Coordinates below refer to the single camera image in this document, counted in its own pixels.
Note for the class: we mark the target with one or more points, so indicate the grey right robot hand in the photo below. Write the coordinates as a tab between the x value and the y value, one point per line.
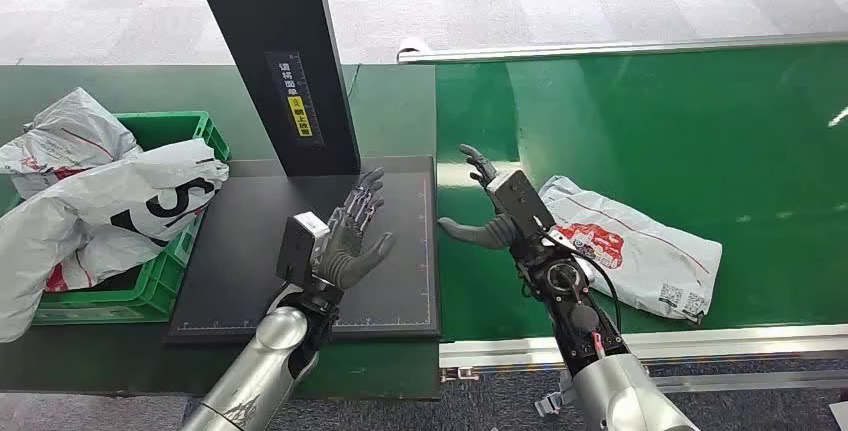
487	234

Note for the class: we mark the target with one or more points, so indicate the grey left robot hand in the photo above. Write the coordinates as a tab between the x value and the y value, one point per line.
348	252

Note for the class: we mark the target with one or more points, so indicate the white package with QR codes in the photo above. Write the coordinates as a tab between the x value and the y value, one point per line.
649	262

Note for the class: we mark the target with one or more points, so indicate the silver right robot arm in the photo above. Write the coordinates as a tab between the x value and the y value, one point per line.
616	395

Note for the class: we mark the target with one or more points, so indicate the grey clip on right arm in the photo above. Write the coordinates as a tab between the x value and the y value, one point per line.
550	405

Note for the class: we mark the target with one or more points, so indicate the black weighing platform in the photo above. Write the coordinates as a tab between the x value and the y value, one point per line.
252	249

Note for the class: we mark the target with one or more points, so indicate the green plastic basket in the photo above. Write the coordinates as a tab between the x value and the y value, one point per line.
132	302

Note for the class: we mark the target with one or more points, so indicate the white package with black letters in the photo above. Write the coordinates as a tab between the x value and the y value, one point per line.
99	196

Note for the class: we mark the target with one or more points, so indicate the white package with red line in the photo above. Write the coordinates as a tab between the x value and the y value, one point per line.
66	130

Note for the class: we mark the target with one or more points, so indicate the black and yellow column label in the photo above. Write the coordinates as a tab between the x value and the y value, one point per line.
295	97

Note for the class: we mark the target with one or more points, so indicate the green conveyor belt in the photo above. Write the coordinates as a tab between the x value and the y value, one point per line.
662	116

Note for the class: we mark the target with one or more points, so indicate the black scale column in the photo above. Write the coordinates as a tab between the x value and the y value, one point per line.
265	17

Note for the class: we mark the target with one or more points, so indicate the white object at floor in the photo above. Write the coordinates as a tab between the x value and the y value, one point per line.
841	415

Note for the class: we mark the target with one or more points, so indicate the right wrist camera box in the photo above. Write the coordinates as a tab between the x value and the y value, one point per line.
523	203

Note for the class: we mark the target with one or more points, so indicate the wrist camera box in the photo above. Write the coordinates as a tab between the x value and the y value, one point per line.
298	246
523	203

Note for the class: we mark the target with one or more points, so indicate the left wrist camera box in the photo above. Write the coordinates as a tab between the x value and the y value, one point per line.
298	246

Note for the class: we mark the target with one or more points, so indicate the small metal frame bracket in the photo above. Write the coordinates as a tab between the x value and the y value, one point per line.
458	374

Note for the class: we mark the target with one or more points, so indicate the thin aluminium conveyor rail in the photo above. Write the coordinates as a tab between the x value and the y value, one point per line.
596	49

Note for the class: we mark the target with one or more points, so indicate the wide aluminium conveyor rail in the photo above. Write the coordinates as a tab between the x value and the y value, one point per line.
729	342

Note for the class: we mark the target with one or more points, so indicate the aluminium frame lower bar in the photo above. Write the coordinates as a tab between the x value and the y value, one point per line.
762	382

